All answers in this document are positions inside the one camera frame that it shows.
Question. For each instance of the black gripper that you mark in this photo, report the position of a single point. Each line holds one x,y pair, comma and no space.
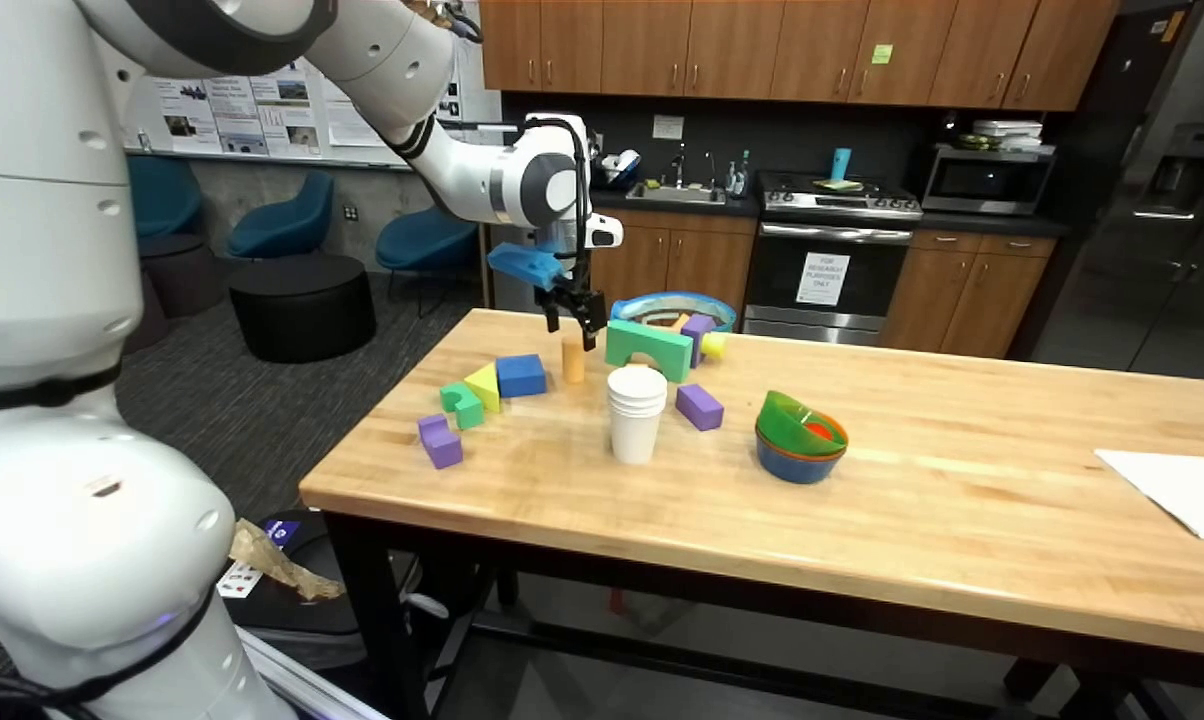
577,292

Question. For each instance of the orange cylindrical block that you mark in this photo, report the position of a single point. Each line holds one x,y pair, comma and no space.
574,362

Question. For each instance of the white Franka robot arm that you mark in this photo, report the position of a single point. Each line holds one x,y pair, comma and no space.
53,402

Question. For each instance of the blue rectangular block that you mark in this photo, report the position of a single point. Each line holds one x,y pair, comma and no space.
522,375

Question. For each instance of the yellow foam block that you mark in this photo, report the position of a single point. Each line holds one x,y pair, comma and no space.
487,386

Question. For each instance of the small green notched block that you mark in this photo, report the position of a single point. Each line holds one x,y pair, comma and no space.
460,407

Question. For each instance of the purple rectangular block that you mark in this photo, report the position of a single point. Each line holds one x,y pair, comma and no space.
702,407

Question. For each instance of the purple notched block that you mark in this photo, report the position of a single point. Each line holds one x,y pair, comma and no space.
440,443

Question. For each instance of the white paper cup stack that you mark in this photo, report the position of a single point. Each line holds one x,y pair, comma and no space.
636,417

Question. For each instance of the wooden sink base cabinet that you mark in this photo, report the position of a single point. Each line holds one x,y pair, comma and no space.
675,261

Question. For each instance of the dish rack with dishes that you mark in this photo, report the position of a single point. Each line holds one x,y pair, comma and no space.
617,169

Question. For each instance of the teal lounge chair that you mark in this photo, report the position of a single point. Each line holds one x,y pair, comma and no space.
287,223
167,203
427,247

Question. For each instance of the steel sink with faucet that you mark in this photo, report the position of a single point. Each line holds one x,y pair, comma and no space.
683,191

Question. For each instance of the white paper on oven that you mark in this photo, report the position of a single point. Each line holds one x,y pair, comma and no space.
820,276

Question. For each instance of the blue bowl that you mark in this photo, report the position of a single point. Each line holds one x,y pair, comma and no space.
794,466

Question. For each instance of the black round ottoman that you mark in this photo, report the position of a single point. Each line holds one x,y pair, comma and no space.
303,306
184,272

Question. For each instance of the black steel oven range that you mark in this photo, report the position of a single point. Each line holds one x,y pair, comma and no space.
825,234

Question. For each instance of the red ball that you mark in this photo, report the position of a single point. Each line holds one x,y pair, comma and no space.
825,429

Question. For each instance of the blue tumbler cup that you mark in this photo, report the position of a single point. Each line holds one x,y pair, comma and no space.
841,162

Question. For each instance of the wooden upper cabinets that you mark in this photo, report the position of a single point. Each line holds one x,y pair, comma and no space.
762,44

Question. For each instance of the tan cardboard scrap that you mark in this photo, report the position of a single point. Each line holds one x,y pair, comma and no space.
280,565

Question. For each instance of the narrow wooden base cabinet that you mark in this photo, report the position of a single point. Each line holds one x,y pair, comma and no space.
966,290

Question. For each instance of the wooden table black legs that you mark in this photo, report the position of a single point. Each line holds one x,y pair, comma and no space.
920,533

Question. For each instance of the green sticky note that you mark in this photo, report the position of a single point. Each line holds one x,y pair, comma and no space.
880,52

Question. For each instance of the white power strip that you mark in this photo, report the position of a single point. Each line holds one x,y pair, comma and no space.
236,580

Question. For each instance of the steel microwave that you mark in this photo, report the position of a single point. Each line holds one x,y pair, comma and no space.
984,176

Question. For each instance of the dishes on microwave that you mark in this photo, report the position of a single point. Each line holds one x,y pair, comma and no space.
1002,135

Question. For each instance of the steel refrigerator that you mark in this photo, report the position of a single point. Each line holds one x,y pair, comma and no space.
1162,203

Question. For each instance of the white paper sheet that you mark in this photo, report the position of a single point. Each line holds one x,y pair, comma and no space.
1182,491

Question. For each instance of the white wall plate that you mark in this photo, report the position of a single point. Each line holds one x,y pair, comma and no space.
666,127

